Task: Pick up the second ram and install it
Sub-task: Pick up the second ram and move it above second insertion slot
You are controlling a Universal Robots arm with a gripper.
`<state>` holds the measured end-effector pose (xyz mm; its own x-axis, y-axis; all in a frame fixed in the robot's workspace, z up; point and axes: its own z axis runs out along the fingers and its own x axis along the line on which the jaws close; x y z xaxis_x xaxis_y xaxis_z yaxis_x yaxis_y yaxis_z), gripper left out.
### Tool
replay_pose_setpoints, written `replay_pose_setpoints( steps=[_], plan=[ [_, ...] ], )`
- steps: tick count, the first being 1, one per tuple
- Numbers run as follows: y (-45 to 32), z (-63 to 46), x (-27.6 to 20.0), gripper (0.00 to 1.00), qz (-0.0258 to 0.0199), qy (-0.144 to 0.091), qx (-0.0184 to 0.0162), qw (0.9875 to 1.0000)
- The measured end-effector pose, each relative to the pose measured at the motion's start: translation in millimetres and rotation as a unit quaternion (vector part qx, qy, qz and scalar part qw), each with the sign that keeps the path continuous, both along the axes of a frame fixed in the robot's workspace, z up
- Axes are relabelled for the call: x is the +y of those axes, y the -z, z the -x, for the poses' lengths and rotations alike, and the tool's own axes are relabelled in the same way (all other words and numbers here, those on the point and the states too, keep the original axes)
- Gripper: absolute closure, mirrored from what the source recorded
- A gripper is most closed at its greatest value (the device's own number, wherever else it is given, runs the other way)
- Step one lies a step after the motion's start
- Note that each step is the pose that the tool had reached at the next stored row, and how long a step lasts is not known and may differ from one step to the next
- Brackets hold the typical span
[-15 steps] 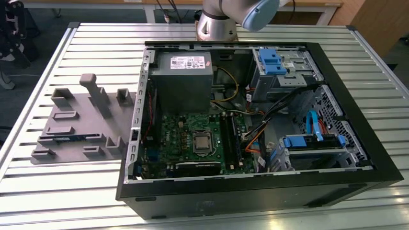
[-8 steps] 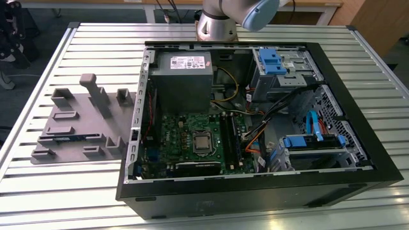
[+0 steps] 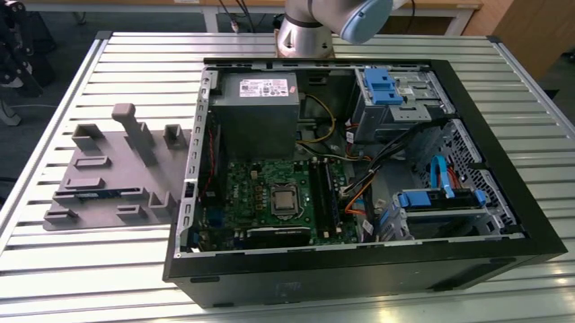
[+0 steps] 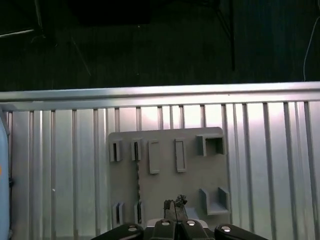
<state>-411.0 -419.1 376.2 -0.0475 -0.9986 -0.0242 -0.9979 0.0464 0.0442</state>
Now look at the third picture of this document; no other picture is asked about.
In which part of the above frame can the black RAM slot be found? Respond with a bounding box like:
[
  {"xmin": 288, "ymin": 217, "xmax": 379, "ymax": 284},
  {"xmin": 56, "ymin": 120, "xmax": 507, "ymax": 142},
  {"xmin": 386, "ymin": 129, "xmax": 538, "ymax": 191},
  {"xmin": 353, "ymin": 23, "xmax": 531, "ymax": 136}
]
[
  {"xmin": 315, "ymin": 158, "xmax": 334, "ymax": 236},
  {"xmin": 310, "ymin": 158, "xmax": 329, "ymax": 238}
]

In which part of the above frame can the black mesh bin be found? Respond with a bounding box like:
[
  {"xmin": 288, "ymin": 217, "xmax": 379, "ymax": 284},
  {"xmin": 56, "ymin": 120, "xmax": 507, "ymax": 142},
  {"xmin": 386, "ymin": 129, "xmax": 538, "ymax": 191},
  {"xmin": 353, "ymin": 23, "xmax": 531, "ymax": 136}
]
[{"xmin": 22, "ymin": 9, "xmax": 59, "ymax": 91}]

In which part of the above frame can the white stand foot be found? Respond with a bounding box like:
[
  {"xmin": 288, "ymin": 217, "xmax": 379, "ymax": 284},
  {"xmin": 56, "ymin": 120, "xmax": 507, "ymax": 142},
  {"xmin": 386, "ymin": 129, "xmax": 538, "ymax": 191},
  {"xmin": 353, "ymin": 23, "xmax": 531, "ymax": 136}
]
[{"xmin": 0, "ymin": 99, "xmax": 23, "ymax": 128}]

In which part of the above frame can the grey parts rack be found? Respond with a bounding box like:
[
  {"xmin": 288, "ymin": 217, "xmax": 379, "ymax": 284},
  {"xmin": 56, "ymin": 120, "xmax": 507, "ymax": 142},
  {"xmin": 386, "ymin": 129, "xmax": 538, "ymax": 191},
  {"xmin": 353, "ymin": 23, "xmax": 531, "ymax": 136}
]
[{"xmin": 43, "ymin": 103, "xmax": 194, "ymax": 232}]

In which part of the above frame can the grey power supply unit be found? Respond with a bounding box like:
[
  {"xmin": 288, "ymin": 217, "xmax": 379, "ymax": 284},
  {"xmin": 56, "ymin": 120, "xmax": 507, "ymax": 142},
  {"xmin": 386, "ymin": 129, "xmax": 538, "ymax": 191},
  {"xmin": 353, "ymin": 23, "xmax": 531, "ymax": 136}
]
[{"xmin": 211, "ymin": 71, "xmax": 302, "ymax": 163}]

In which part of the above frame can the green motherboard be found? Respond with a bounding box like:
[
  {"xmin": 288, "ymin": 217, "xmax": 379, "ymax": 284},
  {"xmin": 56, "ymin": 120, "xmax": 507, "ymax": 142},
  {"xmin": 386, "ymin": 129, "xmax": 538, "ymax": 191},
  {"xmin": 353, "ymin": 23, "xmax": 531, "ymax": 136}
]
[{"xmin": 196, "ymin": 157, "xmax": 377, "ymax": 252}]

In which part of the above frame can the silver CPU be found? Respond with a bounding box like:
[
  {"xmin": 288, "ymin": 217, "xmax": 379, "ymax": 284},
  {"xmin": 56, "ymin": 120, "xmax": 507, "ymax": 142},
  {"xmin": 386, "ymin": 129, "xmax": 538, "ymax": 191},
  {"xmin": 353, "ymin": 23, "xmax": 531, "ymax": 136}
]
[{"xmin": 272, "ymin": 190, "xmax": 300, "ymax": 212}]

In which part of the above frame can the metal socket cover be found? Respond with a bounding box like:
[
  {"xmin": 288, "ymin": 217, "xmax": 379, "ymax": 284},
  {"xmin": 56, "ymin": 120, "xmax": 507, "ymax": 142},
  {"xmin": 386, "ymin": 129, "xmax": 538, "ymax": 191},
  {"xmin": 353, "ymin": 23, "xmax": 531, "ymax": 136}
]
[{"xmin": 268, "ymin": 182, "xmax": 306, "ymax": 221}]

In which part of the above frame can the black graphics card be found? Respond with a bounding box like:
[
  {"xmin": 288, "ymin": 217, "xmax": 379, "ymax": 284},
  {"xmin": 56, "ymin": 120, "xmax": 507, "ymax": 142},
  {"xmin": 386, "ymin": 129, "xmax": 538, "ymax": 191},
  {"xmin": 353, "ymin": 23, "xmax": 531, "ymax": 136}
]
[{"xmin": 244, "ymin": 225, "xmax": 312, "ymax": 250}]

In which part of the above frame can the blue disk carrier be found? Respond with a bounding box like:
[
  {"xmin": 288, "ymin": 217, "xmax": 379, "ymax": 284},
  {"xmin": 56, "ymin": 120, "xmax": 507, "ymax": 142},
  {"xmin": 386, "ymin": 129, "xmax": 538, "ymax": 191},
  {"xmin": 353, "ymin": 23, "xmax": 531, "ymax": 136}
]
[{"xmin": 365, "ymin": 68, "xmax": 405, "ymax": 106}]

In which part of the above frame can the grey metal drive cage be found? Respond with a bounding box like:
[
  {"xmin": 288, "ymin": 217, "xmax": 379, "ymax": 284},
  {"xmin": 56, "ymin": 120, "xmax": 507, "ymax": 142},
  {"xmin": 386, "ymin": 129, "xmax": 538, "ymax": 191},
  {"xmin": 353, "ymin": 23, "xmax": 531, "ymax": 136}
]
[{"xmin": 353, "ymin": 67, "xmax": 455, "ymax": 144}]

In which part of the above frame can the black open PC case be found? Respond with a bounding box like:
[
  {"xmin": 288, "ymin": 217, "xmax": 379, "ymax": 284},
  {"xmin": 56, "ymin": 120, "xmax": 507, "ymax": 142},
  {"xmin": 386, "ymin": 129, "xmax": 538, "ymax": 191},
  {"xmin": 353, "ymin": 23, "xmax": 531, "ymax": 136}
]
[{"xmin": 162, "ymin": 57, "xmax": 569, "ymax": 309}]

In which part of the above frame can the white framed desk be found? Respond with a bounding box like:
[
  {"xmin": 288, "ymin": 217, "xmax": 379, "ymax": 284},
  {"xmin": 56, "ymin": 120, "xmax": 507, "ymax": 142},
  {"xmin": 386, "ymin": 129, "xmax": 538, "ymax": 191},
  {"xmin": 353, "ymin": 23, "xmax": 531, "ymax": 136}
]
[{"xmin": 35, "ymin": 0, "xmax": 485, "ymax": 36}]

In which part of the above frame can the hard disk in blue carrier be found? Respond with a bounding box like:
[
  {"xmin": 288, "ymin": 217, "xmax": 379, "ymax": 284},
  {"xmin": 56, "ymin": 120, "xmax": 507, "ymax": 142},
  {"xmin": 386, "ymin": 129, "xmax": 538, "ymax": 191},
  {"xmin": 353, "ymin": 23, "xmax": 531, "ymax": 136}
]
[{"xmin": 398, "ymin": 189, "xmax": 487, "ymax": 211}]

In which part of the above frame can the wooden cabinet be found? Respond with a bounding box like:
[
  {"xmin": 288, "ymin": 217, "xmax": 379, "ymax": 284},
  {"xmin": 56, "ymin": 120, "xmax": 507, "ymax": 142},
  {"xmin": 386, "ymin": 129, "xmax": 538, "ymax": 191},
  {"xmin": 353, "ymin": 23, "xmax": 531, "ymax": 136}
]
[{"xmin": 462, "ymin": 0, "xmax": 575, "ymax": 81}]

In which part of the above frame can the black chair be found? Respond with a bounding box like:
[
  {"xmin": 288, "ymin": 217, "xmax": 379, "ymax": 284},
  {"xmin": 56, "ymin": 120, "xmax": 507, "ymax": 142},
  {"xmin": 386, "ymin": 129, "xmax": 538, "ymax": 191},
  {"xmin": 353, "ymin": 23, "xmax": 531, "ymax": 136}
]
[{"xmin": 541, "ymin": 50, "xmax": 575, "ymax": 102}]

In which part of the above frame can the black cable with plug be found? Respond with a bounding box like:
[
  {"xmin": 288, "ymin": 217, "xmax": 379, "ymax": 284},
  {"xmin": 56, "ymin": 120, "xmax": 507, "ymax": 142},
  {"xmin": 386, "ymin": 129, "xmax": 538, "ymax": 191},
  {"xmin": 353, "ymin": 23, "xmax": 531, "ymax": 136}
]
[{"xmin": 216, "ymin": 0, "xmax": 255, "ymax": 34}]

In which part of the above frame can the yellow wire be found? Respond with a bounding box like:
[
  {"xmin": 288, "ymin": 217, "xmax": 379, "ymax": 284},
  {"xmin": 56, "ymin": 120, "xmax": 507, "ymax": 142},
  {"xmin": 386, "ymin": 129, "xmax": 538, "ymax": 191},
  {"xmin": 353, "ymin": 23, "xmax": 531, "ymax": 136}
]
[{"xmin": 296, "ymin": 96, "xmax": 338, "ymax": 145}]

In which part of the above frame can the black cable bundle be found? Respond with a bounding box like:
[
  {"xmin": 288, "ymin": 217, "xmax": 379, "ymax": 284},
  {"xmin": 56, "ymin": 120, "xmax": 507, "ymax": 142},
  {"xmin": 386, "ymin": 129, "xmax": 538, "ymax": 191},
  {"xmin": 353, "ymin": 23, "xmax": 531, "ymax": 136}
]
[{"xmin": 346, "ymin": 119, "xmax": 450, "ymax": 196}]

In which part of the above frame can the blue plastic drive rail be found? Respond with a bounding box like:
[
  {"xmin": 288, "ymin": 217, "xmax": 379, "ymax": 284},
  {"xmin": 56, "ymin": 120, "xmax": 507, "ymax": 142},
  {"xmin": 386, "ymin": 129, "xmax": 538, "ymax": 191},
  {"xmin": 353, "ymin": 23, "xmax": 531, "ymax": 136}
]
[{"xmin": 379, "ymin": 205, "xmax": 401, "ymax": 238}]

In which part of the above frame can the blue flat wire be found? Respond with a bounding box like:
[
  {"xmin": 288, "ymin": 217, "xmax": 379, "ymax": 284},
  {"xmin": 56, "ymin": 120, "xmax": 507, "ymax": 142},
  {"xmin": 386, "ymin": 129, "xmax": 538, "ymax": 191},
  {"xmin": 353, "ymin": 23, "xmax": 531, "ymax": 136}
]
[{"xmin": 430, "ymin": 155, "xmax": 455, "ymax": 198}]

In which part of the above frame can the silver disk bay frame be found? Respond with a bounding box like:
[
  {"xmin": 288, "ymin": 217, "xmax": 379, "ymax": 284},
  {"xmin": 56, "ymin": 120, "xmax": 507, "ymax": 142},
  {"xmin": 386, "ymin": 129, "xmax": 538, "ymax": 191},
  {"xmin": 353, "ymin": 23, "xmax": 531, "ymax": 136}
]
[{"xmin": 377, "ymin": 188, "xmax": 525, "ymax": 242}]

